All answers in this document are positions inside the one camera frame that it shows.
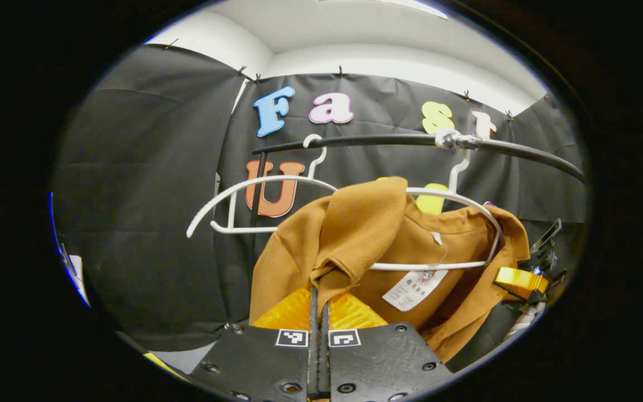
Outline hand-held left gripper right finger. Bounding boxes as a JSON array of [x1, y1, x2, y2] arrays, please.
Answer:
[[320, 291, 456, 402]]

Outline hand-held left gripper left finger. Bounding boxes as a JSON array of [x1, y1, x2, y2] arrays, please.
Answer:
[[188, 286, 320, 402]]

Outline brown shirt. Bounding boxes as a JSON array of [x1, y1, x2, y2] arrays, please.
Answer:
[[249, 177, 531, 363]]

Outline white plastic hanger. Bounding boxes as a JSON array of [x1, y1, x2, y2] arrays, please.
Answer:
[[186, 134, 338, 238], [370, 130, 503, 272]]

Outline black clothes rack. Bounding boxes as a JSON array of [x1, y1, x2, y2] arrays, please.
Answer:
[[248, 133, 587, 291]]

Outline black backdrop cloth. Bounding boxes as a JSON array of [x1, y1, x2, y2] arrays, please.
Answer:
[[54, 45, 590, 352]]

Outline computer monitor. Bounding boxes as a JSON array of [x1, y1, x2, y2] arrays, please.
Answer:
[[48, 193, 91, 308]]

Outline large ceiling light panel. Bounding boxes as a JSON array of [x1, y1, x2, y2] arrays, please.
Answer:
[[377, 0, 448, 20]]

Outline white braided cord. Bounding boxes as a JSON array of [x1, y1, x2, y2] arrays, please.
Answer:
[[503, 301, 546, 341]]

